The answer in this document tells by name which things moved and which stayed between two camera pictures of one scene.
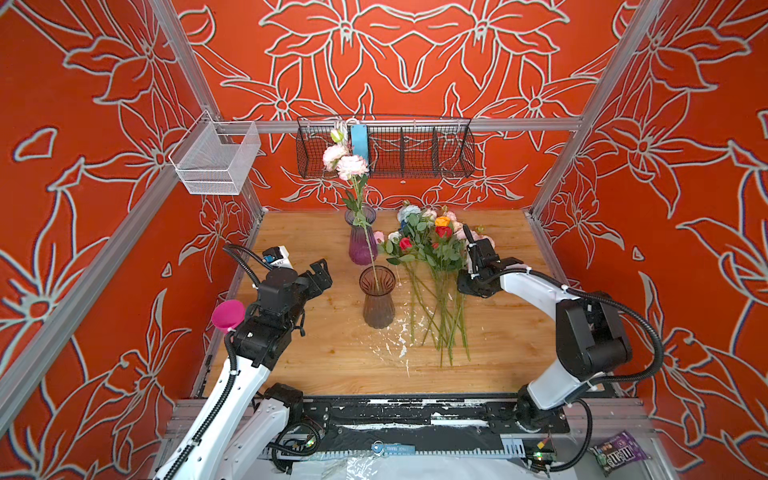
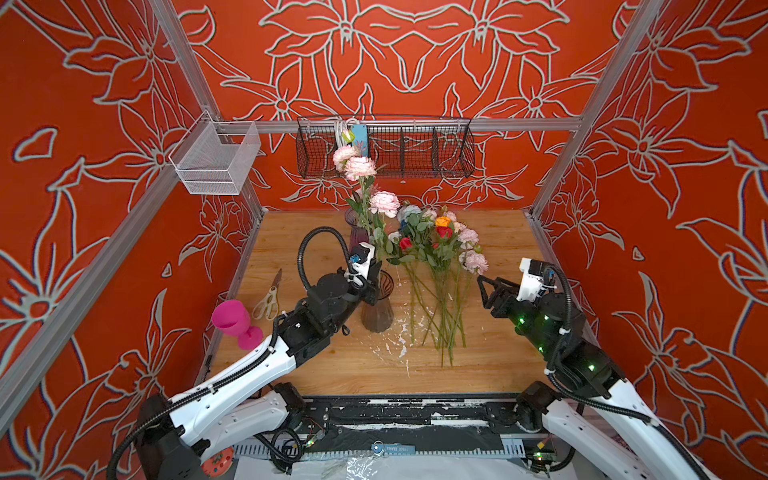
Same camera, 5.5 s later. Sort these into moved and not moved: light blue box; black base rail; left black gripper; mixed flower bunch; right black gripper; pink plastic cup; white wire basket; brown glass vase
Moved: right black gripper; left black gripper
Not moved: brown glass vase; white wire basket; mixed flower bunch; black base rail; pink plastic cup; light blue box
